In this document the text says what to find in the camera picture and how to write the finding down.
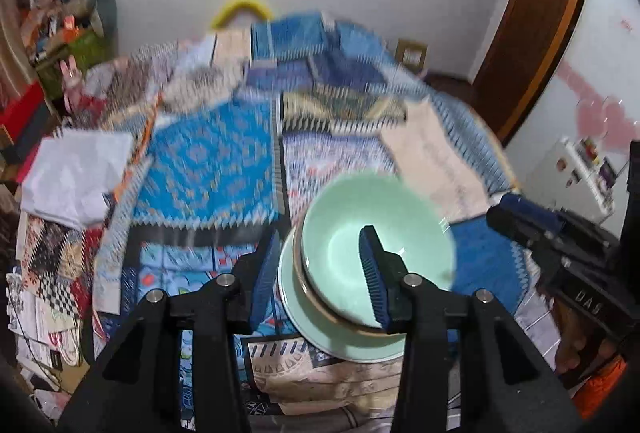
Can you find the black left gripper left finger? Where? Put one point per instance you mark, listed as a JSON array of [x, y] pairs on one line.
[[133, 385]]

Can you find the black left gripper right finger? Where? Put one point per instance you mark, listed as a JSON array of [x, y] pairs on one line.
[[505, 383]]

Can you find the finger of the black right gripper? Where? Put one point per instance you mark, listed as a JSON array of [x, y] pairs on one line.
[[530, 225]]

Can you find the light green plate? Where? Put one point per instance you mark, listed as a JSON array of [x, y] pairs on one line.
[[331, 338]]

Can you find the green bowl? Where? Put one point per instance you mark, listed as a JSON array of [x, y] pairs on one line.
[[407, 224]]

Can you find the person's hand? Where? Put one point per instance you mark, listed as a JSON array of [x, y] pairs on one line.
[[575, 334]]

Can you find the white mini fridge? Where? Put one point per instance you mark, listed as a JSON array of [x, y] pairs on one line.
[[575, 176]]

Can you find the orange sleeve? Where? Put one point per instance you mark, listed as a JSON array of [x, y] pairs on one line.
[[592, 394]]

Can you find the white paper sheet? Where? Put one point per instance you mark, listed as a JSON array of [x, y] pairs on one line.
[[72, 173]]

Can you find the cardboard box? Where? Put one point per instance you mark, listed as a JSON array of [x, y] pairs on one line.
[[411, 54]]

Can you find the patchwork patterned tablecloth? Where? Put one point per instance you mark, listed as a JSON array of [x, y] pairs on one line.
[[338, 104]]

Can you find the cluttered shelf items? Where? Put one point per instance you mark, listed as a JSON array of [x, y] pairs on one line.
[[76, 32]]

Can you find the yellow chair back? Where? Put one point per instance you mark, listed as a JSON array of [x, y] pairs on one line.
[[233, 8]]

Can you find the brown wooden door frame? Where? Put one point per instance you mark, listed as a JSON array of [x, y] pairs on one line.
[[527, 46]]

